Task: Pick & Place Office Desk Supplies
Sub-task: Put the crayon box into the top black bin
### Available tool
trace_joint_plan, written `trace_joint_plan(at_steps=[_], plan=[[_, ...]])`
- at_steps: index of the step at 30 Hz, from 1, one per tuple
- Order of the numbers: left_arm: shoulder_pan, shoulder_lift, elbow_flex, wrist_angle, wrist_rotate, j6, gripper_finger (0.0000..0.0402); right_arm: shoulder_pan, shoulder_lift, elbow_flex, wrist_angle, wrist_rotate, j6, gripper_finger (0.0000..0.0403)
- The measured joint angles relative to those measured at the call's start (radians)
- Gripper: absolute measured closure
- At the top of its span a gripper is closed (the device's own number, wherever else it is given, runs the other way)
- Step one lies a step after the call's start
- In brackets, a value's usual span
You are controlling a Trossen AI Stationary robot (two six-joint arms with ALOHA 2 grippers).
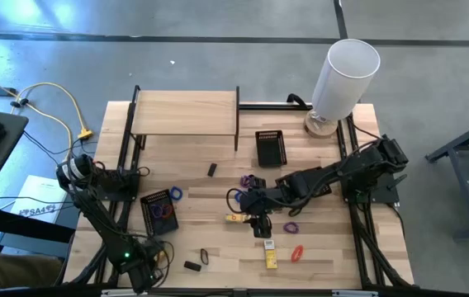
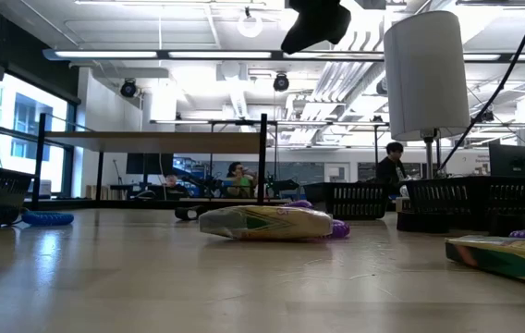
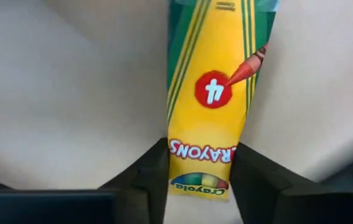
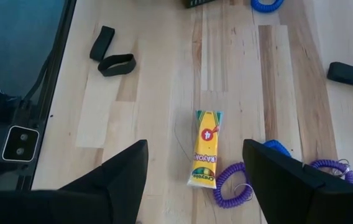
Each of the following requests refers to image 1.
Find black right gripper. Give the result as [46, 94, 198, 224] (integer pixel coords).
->
[238, 185, 280, 239]

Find yellow crayon box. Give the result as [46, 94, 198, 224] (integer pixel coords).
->
[263, 238, 279, 270]
[225, 213, 252, 224]

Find round wooden lamp base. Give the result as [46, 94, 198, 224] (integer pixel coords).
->
[303, 109, 339, 139]

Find person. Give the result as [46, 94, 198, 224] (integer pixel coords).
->
[0, 252, 64, 295]

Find black metal beam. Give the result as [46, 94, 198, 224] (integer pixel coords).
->
[0, 205, 77, 244]

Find white printed booklet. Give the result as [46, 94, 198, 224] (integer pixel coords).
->
[10, 174, 73, 224]

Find wooden shelf riser black legs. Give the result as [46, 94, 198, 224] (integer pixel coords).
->
[129, 85, 241, 152]

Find white cylindrical lamp shade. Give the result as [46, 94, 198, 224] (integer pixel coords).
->
[310, 38, 381, 122]

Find black side table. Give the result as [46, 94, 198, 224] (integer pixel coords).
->
[0, 106, 30, 215]

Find grey metal cart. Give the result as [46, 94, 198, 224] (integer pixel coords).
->
[424, 113, 469, 243]

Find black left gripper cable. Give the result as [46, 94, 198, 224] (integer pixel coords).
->
[151, 238, 176, 288]

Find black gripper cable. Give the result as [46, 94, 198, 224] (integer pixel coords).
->
[225, 187, 246, 215]
[151, 238, 176, 288]

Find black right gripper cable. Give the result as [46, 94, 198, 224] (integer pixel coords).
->
[225, 187, 246, 215]

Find black aluminium frame rail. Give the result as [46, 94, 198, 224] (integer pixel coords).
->
[63, 286, 415, 297]
[238, 102, 314, 111]

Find black aluminium frame rails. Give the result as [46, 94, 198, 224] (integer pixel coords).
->
[63, 84, 149, 285]
[335, 115, 415, 290]

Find black strap handle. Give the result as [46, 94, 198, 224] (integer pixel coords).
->
[286, 92, 308, 109]

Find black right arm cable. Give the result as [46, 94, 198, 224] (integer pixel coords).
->
[352, 123, 384, 144]

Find yellow floor cable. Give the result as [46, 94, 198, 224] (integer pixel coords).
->
[0, 68, 94, 162]

